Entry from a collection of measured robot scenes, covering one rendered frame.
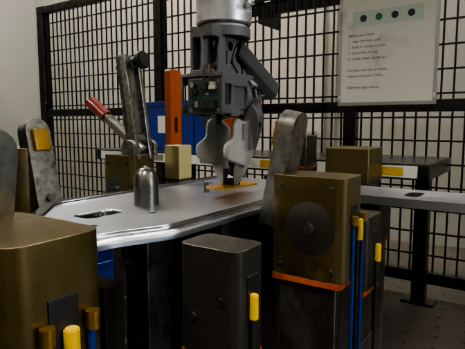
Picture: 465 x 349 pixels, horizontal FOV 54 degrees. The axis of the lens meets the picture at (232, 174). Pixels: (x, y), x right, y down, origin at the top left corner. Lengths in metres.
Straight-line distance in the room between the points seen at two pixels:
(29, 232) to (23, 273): 0.03
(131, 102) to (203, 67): 0.21
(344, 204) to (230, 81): 0.22
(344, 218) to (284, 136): 0.12
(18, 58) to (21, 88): 0.26
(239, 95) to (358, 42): 0.59
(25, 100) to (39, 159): 3.82
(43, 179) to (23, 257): 0.44
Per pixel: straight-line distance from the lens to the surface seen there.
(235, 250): 0.42
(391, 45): 1.15
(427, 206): 0.67
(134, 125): 0.77
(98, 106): 0.85
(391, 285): 1.25
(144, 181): 0.59
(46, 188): 0.68
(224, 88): 0.59
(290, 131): 0.53
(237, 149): 0.63
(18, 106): 4.44
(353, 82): 1.16
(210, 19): 0.63
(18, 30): 4.53
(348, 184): 0.51
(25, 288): 0.25
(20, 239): 0.26
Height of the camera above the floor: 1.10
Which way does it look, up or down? 6 degrees down
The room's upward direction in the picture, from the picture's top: straight up
